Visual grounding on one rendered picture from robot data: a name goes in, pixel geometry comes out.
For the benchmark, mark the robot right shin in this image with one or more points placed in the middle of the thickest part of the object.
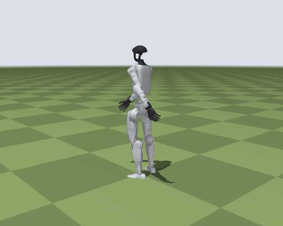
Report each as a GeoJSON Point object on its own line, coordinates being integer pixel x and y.
{"type": "Point", "coordinates": [150, 152]}

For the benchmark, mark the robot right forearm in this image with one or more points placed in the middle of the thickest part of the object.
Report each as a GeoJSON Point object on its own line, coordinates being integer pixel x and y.
{"type": "Point", "coordinates": [132, 97]}

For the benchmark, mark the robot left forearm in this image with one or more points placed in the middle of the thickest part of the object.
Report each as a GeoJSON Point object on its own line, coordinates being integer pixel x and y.
{"type": "Point", "coordinates": [141, 95]}

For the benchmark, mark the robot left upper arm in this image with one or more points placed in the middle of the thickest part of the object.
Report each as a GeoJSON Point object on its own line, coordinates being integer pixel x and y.
{"type": "Point", "coordinates": [132, 71]}

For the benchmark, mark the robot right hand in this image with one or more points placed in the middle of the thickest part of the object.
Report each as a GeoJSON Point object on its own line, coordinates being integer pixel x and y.
{"type": "Point", "coordinates": [125, 104]}

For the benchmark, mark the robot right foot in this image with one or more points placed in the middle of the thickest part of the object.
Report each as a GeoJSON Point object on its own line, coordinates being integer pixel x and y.
{"type": "Point", "coordinates": [152, 169]}

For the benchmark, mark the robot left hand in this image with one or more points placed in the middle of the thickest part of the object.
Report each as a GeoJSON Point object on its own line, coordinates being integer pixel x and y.
{"type": "Point", "coordinates": [151, 113]}

